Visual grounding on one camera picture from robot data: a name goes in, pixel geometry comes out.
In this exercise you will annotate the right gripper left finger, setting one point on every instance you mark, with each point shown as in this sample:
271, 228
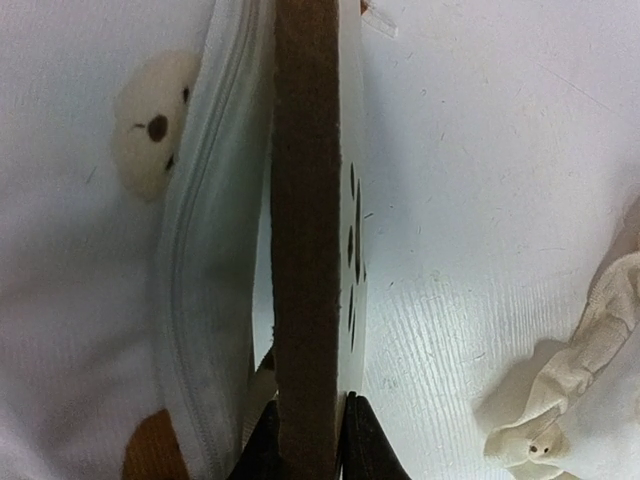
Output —
260, 459

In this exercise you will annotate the wooden pet bed frame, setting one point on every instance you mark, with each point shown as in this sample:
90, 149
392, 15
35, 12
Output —
318, 268

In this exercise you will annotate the large bear print cushion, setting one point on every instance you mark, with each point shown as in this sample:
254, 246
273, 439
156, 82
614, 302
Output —
134, 136

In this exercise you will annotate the small bear print pillow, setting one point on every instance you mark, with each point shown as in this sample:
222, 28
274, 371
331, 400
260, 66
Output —
581, 417

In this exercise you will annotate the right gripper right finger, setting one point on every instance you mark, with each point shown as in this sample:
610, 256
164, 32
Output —
365, 451

